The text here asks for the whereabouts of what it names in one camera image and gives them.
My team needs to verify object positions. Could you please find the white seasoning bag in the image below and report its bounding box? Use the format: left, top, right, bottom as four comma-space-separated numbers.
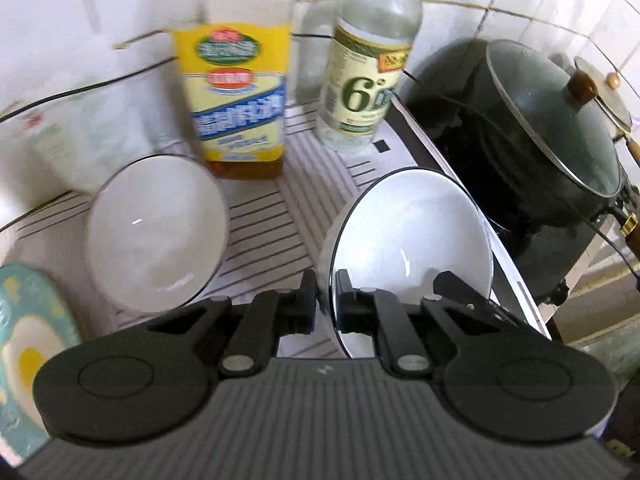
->
18, 91, 198, 195

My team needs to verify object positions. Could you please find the clear vinegar bottle green label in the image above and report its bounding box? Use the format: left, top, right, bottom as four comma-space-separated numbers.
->
317, 0, 423, 153

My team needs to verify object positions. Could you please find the yellow label oil bottle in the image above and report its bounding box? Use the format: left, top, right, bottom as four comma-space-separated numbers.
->
158, 0, 295, 180

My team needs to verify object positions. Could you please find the black power cable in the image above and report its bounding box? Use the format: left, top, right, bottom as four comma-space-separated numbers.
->
0, 31, 421, 124

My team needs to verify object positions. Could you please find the white bowl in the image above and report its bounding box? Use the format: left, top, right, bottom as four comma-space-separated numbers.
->
85, 155, 230, 314
317, 168, 494, 358

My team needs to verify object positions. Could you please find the black wok with glass lid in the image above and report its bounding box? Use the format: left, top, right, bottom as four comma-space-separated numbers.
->
406, 39, 639, 306

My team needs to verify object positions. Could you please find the pot with beige lid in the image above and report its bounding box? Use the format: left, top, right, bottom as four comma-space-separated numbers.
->
574, 56, 639, 164

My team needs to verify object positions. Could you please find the teal egg pattern plate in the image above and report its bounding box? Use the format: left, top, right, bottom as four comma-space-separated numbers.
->
1, 263, 81, 460

